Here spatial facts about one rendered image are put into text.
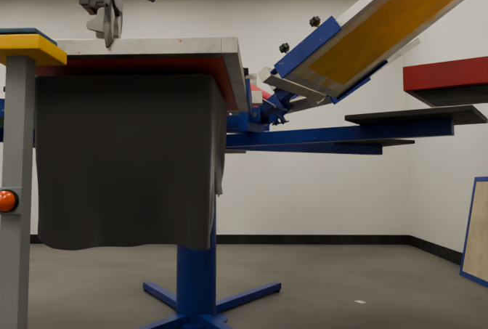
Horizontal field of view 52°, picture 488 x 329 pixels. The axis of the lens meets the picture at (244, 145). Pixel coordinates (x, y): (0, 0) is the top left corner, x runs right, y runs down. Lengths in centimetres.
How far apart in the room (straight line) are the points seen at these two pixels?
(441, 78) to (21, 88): 136
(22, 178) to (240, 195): 492
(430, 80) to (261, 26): 441
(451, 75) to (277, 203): 419
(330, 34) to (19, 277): 139
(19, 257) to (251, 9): 542
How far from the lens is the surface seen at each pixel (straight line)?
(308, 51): 197
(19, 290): 104
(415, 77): 189
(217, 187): 147
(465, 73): 186
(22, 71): 104
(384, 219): 600
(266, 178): 583
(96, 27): 121
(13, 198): 99
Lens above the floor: 68
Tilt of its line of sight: 5 degrees up
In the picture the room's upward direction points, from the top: straight up
